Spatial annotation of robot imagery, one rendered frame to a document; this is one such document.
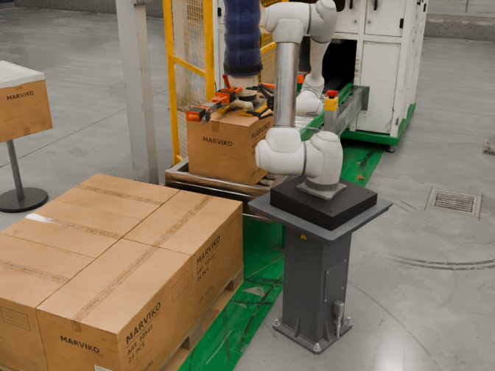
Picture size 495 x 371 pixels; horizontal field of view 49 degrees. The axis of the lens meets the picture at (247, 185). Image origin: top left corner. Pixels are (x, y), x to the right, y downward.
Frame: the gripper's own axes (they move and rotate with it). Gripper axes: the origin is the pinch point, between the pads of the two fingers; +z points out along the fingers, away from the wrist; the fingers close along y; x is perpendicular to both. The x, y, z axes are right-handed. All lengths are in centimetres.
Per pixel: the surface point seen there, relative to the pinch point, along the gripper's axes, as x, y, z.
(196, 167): -4, 44, 32
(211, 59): 66, -5, 56
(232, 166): -4.9, 38.9, 8.0
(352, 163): 187, 105, -23
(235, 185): -10.7, 47.4, 3.7
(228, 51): 17.2, -22.4, 19.5
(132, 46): 60, -11, 114
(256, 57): 22.7, -18.8, 4.5
